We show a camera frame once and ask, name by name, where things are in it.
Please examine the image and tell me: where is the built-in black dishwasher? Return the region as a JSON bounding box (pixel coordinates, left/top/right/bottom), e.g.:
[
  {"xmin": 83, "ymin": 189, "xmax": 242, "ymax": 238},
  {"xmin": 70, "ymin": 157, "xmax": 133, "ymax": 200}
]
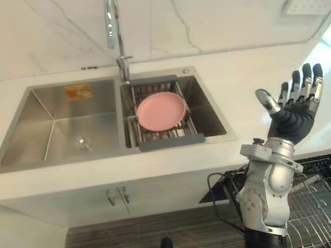
[{"xmin": 194, "ymin": 151, "xmax": 331, "ymax": 248}]

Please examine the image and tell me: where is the pink plate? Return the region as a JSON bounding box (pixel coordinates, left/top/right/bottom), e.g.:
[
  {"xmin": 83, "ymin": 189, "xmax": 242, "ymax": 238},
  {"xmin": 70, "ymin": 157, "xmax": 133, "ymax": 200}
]
[{"xmin": 134, "ymin": 89, "xmax": 189, "ymax": 133}]

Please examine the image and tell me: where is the chrome gooseneck faucet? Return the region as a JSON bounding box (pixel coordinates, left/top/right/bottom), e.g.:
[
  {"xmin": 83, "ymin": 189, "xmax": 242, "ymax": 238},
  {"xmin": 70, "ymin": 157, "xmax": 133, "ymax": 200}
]
[{"xmin": 101, "ymin": 0, "xmax": 137, "ymax": 86}]

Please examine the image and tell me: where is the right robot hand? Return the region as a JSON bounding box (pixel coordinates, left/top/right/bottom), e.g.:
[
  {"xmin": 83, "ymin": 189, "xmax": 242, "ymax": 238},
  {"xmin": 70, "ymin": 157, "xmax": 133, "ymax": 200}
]
[{"xmin": 252, "ymin": 61, "xmax": 331, "ymax": 147}]

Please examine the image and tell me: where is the dark right robot foot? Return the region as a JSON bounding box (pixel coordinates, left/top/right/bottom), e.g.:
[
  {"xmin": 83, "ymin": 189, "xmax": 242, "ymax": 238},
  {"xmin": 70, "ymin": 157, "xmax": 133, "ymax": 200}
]
[{"xmin": 159, "ymin": 236, "xmax": 174, "ymax": 248}]

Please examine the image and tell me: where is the grey-handled sink drain rack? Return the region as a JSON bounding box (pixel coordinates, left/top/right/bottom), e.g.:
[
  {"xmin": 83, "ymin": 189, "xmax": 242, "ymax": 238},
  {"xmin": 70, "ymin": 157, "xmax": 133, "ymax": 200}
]
[{"xmin": 118, "ymin": 71, "xmax": 207, "ymax": 154}]

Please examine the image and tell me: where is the white cabinet door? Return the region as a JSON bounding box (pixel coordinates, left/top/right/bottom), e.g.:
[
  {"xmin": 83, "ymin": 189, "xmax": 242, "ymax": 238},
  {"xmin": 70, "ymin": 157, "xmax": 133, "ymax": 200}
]
[
  {"xmin": 0, "ymin": 185, "xmax": 131, "ymax": 232},
  {"xmin": 121, "ymin": 172, "xmax": 223, "ymax": 215}
]

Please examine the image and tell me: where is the orange sink sticker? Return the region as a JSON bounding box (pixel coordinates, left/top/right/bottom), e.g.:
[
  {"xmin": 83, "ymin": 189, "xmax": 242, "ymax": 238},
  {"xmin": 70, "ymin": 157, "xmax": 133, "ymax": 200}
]
[{"xmin": 64, "ymin": 82, "xmax": 94, "ymax": 101}]

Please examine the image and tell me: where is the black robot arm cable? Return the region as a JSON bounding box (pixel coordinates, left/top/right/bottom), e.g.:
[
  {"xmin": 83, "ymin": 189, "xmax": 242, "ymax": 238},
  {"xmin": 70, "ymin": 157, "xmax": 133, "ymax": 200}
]
[{"xmin": 205, "ymin": 169, "xmax": 251, "ymax": 248}]

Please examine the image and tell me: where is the stainless steel double sink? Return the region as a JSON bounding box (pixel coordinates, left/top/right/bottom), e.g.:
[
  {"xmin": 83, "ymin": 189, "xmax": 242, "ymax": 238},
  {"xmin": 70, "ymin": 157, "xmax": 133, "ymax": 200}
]
[{"xmin": 0, "ymin": 61, "xmax": 239, "ymax": 175}]

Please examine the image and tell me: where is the metal wire dishwasher rack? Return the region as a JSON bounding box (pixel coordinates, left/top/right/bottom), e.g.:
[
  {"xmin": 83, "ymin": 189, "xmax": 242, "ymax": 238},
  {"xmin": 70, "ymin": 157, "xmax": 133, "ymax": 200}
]
[{"xmin": 224, "ymin": 156, "xmax": 331, "ymax": 248}]

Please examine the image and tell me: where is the metal cabinet handle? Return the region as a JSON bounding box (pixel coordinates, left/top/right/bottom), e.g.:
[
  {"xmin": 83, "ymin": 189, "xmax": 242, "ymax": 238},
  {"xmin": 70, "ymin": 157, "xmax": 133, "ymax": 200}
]
[
  {"xmin": 106, "ymin": 188, "xmax": 118, "ymax": 208},
  {"xmin": 119, "ymin": 185, "xmax": 131, "ymax": 205}
]

